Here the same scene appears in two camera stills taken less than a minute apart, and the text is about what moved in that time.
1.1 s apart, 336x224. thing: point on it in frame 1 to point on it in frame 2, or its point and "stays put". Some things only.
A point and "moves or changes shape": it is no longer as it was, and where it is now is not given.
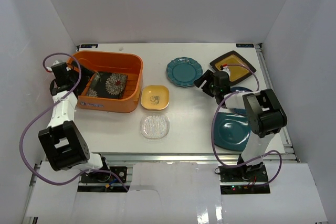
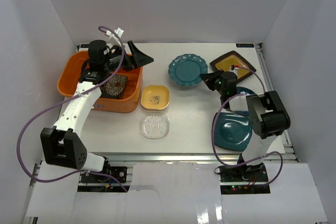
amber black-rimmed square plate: [238, 73] stays put
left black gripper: [79, 76] to [128, 60]
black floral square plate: [108, 85] stays put
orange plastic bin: [128, 64] stays put
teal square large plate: [231, 130] stays put
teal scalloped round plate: [183, 72] moves or changes shape
